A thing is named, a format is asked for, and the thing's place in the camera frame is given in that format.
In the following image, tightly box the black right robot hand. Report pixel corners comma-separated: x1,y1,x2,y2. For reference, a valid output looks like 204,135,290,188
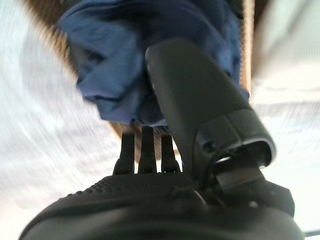
18,37,306,240

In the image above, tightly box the large grey striped rug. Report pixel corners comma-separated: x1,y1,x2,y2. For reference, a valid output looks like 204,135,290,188
0,0,320,240

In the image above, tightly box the blue garment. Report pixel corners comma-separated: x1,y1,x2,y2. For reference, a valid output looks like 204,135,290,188
58,0,251,129

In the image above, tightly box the brown wicker basket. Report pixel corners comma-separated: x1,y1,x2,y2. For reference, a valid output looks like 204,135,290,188
22,0,266,157

